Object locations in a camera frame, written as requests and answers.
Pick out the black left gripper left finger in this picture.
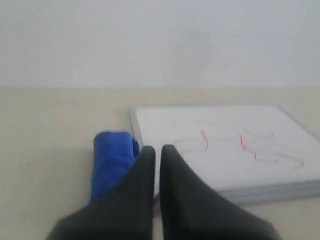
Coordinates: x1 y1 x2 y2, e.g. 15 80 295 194
47 146 156 240

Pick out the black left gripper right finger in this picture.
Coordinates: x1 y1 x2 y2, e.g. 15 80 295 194
159 145 281 240

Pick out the blue microfiber cloth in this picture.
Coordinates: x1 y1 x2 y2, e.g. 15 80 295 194
90 131 140 202

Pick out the aluminium framed whiteboard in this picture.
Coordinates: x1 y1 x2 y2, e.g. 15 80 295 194
129 103 320 204

